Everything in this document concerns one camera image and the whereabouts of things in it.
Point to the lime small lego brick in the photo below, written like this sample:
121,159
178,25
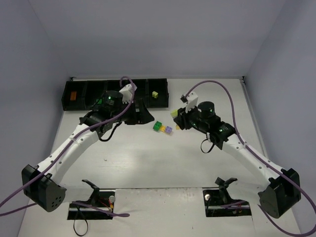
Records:
154,94

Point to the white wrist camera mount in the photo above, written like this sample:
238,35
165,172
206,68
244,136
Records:
190,100
127,91

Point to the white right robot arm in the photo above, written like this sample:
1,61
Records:
278,188

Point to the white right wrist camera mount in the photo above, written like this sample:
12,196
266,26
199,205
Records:
190,100

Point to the orange lego brick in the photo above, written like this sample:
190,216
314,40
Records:
73,96

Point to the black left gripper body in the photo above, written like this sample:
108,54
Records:
136,113

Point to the lime rounded lego brick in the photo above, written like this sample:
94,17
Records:
174,113

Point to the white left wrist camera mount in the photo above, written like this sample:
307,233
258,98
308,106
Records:
127,91

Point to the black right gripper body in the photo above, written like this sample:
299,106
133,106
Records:
182,118

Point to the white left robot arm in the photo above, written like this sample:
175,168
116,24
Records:
42,183

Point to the purple small lego brick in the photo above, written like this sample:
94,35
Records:
168,130

